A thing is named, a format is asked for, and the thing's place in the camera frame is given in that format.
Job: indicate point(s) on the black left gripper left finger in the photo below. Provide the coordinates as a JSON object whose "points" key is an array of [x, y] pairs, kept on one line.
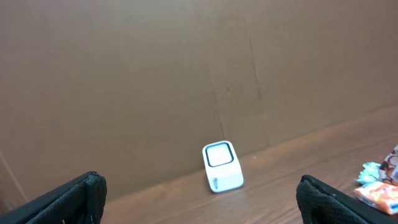
{"points": [[80, 200]]}

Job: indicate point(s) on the teal snack pack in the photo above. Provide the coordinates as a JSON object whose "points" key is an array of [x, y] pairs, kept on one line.
{"points": [[369, 174]]}

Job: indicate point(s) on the brown paper pastry bag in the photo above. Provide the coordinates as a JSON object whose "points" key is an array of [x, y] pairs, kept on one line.
{"points": [[388, 168]]}

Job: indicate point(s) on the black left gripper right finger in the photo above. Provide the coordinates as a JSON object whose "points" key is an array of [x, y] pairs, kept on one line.
{"points": [[319, 203]]}

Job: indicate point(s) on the white barcode scanner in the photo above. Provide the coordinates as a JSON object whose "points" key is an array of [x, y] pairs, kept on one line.
{"points": [[222, 167]]}

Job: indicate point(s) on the orange tissue pack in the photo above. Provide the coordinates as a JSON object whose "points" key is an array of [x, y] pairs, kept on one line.
{"points": [[379, 195]]}

